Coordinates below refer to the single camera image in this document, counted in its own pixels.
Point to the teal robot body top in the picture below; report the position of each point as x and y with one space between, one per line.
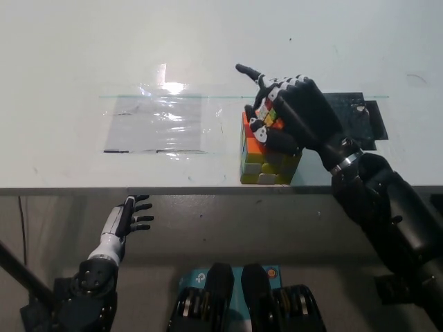
192 278

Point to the small studded multicolour puzzle cube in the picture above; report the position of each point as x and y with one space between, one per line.
271 115

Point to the black tape patch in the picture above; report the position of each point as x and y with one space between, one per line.
356 117

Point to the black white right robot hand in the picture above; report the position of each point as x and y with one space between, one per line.
308 117

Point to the big orange red puzzle cube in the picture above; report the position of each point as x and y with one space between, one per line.
252 162

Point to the clear plastic sheet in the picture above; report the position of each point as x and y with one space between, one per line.
155 126

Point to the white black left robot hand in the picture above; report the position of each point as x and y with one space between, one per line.
116 221

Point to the black diagonal pole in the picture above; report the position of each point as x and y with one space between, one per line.
24 271

